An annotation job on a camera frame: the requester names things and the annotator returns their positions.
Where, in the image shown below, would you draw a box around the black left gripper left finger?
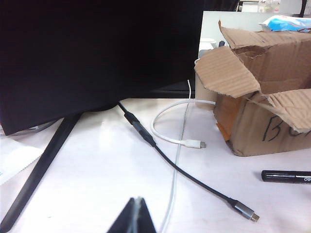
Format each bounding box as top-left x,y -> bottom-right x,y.
106,197 -> 138,233

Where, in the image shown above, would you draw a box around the white USB-C cable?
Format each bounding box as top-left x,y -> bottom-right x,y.
152,79 -> 217,149

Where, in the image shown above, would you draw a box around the black computer monitor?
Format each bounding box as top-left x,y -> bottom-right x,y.
0,0 -> 205,136

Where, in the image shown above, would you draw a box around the black USB-C cable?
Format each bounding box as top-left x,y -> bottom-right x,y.
118,100 -> 260,223

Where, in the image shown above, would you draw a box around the black marker pen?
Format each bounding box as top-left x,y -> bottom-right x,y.
261,169 -> 311,184

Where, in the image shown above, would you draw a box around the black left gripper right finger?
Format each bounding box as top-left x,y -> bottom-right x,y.
131,197 -> 157,233

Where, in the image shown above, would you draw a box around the blue white wipes package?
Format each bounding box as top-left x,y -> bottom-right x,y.
259,15 -> 311,33

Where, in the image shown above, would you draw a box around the white paper sheet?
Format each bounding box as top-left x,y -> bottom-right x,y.
0,135 -> 44,185

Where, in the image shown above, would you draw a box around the torn brown cardboard box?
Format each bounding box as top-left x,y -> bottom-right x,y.
194,19 -> 311,157

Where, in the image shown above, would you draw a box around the black monitor stand leg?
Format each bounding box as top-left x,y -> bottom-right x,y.
0,113 -> 82,233

